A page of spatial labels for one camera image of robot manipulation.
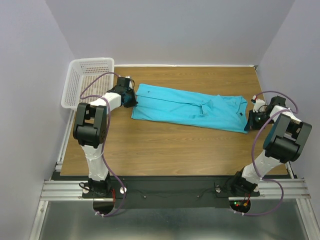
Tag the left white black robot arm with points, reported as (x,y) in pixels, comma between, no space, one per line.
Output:
(91,127)

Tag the white perforated plastic basket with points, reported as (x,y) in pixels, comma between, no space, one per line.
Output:
(86,77)

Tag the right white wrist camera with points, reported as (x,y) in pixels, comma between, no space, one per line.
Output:
(259,105)

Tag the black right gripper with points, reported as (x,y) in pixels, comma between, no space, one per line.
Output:
(251,120)

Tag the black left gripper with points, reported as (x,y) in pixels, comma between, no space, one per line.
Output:
(132,98)

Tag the turquoise blue t shirt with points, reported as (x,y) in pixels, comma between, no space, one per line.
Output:
(162,104)

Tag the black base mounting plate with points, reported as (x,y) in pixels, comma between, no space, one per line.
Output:
(172,192)

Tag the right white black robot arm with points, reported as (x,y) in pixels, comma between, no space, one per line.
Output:
(284,143)

